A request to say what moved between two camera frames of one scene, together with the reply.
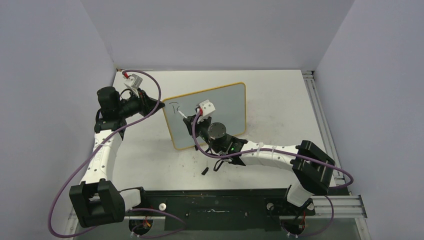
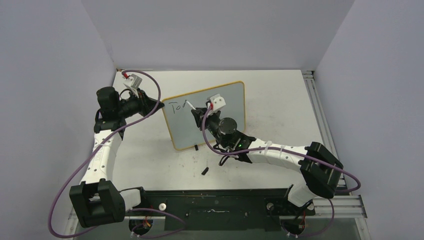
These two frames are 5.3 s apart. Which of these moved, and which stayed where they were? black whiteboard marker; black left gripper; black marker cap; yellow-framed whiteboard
Moved: black whiteboard marker
Stayed: black marker cap; yellow-framed whiteboard; black left gripper
